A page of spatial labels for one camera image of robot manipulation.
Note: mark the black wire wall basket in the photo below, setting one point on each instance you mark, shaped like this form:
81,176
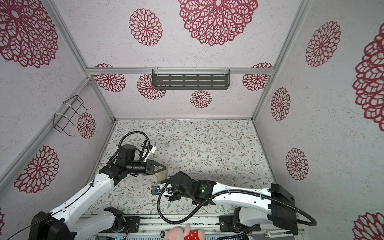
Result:
62,120

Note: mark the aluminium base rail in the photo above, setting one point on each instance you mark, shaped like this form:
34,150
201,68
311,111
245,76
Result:
148,227

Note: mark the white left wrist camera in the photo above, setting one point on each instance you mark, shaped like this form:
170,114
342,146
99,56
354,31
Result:
147,150

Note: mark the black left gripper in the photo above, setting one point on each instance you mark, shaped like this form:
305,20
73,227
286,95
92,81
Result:
150,167

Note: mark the beige remote control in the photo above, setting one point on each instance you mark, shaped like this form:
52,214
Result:
162,179

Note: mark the dark metal wall shelf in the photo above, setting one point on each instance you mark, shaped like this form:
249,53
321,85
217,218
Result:
191,79

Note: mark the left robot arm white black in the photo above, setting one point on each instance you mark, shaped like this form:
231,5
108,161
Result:
63,222

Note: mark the pink plush toy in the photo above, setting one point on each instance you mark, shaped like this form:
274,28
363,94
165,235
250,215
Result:
183,234

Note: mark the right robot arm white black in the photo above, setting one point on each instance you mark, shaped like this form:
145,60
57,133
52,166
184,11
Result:
254,206

